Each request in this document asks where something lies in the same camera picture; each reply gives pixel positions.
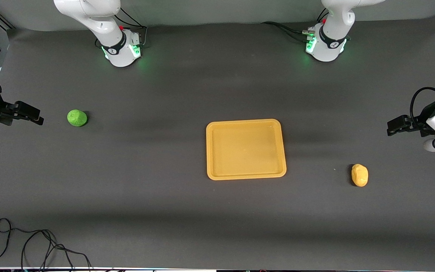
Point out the yellow potato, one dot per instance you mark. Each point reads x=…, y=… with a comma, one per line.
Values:
x=360, y=175

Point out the yellow plastic tray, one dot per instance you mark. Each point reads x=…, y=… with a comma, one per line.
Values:
x=240, y=151

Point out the green apple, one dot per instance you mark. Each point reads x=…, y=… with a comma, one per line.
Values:
x=77, y=118

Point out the black frame rail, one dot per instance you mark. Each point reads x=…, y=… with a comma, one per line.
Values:
x=5, y=23

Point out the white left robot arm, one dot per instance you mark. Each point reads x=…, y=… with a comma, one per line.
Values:
x=330, y=37

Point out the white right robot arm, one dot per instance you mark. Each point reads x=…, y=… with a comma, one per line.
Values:
x=100, y=22

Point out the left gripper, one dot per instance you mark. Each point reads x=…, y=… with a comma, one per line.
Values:
x=422, y=120

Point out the dark grey table mat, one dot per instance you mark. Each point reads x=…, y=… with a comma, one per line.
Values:
x=164, y=211

